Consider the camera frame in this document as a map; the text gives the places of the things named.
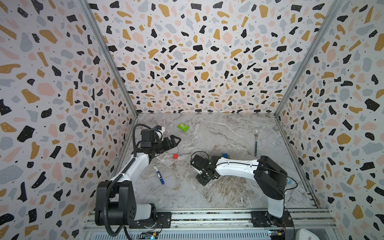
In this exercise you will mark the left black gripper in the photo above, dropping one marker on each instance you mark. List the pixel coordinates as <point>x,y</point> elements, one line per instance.
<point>167,146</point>

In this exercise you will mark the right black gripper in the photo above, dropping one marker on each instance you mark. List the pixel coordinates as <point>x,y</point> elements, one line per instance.
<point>202,173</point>

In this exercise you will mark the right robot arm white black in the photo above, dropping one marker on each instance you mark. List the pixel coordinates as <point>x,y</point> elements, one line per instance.
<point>270,177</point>

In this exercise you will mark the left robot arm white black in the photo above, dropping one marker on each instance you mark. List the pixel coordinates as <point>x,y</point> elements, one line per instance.
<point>116,204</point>

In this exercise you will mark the green snack packet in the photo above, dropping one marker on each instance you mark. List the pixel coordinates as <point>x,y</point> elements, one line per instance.
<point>183,127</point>

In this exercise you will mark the blue marker pen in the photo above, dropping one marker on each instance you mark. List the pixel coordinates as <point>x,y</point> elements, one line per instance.
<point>159,175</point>

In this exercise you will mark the white object bottom right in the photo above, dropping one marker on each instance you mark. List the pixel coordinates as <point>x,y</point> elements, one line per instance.
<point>303,234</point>

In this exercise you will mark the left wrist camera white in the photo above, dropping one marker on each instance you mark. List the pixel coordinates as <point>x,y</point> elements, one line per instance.
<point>159,132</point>

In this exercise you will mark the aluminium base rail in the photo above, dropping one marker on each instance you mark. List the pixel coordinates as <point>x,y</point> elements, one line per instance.
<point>234,224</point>

